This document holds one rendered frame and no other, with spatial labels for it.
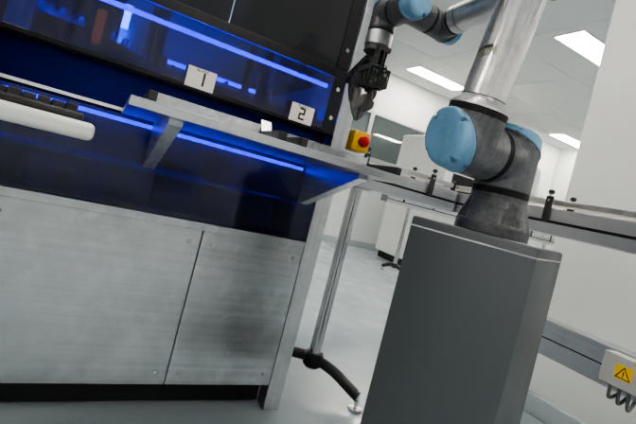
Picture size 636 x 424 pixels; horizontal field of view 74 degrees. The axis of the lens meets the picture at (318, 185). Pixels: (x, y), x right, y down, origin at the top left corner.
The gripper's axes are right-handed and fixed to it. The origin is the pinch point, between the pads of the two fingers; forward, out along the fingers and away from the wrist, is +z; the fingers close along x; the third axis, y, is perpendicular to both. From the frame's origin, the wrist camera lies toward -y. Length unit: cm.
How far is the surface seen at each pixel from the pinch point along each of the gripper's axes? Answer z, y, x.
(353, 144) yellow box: 4.8, -22.4, 15.0
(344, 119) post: -2.4, -23.0, 9.1
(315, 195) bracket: 25.5, -11.1, -0.5
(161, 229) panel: 46, -23, -41
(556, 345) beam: 54, 23, 85
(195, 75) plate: -0.1, -22.9, -42.8
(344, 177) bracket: 18.3, 3.2, -0.5
